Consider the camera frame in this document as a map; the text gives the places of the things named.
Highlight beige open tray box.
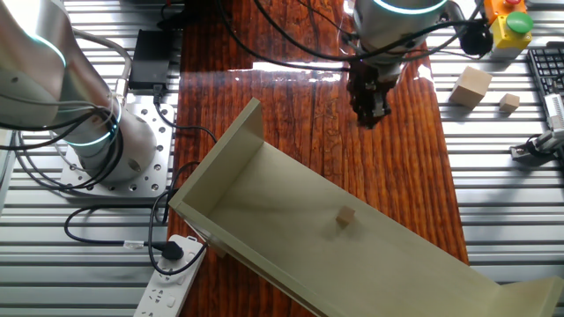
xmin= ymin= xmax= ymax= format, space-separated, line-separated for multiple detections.
xmin=168 ymin=97 xmax=564 ymax=317

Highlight gray aluminium profile bar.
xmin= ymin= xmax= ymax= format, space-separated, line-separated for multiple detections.
xmin=0 ymin=129 xmax=17 ymax=213

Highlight gray hose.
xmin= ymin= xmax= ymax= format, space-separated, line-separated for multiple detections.
xmin=70 ymin=26 xmax=135 ymax=105

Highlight black hanging arm cable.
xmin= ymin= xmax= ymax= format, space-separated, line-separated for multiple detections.
xmin=252 ymin=0 xmax=486 ymax=63
xmin=217 ymin=0 xmax=353 ymax=73

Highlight black power plug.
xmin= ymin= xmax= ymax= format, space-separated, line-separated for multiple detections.
xmin=152 ymin=240 xmax=186 ymax=262

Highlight black looped power cable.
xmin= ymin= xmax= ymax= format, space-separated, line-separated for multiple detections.
xmin=146 ymin=159 xmax=209 ymax=276

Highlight yellow box green button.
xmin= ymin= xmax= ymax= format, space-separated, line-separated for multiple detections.
xmin=490 ymin=11 xmax=535 ymax=59

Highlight black keyboard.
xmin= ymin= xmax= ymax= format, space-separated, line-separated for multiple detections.
xmin=526 ymin=45 xmax=564 ymax=103

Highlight black round cable connector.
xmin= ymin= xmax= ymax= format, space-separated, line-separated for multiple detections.
xmin=459 ymin=20 xmax=495 ymax=57

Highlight black power adapter box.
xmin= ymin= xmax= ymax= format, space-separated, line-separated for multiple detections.
xmin=128 ymin=28 xmax=173 ymax=92

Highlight orange box red button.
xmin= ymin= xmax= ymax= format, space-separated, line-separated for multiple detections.
xmin=482 ymin=0 xmax=529 ymax=24

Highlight black adapter cable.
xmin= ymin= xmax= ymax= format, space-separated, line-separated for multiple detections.
xmin=152 ymin=83 xmax=219 ymax=144

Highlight white ribbed device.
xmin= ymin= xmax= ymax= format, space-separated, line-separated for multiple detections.
xmin=543 ymin=92 xmax=564 ymax=131

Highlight small wooden cube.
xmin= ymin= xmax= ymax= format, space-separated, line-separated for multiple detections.
xmin=498 ymin=92 xmax=522 ymax=114
xmin=335 ymin=205 xmax=357 ymax=229

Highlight white power strip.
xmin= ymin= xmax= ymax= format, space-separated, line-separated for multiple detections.
xmin=133 ymin=233 xmax=208 ymax=317

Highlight black plug cable white tag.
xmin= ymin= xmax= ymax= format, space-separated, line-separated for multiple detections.
xmin=63 ymin=203 xmax=186 ymax=248

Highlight wood grain table mat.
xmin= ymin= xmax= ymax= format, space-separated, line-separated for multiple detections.
xmin=167 ymin=0 xmax=471 ymax=317

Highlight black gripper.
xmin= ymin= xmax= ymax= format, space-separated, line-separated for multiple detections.
xmin=346 ymin=61 xmax=397 ymax=130

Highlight large wooden cube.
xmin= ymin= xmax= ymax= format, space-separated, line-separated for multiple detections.
xmin=449 ymin=65 xmax=494 ymax=111

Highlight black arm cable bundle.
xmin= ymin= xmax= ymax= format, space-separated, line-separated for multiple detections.
xmin=0 ymin=105 xmax=126 ymax=195

